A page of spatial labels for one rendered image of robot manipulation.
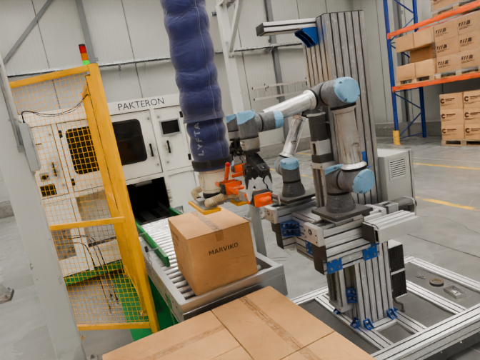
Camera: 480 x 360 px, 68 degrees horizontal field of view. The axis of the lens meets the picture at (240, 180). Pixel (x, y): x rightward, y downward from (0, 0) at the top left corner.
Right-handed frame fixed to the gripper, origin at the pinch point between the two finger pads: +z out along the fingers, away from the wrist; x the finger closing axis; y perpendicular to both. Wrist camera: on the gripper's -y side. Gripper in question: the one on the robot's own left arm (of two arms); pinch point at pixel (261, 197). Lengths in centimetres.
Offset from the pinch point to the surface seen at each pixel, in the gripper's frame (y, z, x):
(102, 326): 160, 113, 89
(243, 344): 15, 71, 15
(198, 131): 52, -29, 8
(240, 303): 50, 71, 3
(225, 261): 67, 51, 3
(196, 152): 54, -18, 10
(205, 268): 67, 51, 16
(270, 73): 949, -145, -489
